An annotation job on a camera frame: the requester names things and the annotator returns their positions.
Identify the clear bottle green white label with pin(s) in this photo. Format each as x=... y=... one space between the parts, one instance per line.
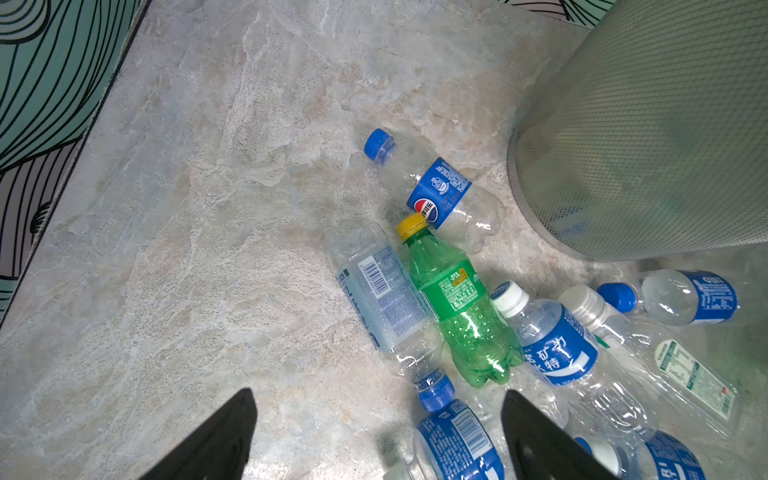
x=669 y=370

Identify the green Sprite bottle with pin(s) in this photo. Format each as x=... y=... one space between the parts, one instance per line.
x=482 y=346

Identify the Pocari bottle centre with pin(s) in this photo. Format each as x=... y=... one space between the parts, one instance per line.
x=665 y=457

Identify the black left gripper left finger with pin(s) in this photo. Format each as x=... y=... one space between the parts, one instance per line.
x=218 y=449

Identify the clear bottle light blue label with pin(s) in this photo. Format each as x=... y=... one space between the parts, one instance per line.
x=395 y=314

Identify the white cap blue label bottle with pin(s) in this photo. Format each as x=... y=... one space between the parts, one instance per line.
x=559 y=348

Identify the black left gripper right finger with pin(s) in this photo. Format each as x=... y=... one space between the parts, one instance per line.
x=539 y=449

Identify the blue label bottle lower left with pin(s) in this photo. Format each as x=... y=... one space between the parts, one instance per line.
x=454 y=443

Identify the pepsi bottle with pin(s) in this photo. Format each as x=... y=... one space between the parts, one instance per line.
x=412 y=172
x=675 y=298

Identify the grey mesh waste bin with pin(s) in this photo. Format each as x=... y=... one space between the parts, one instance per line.
x=652 y=139

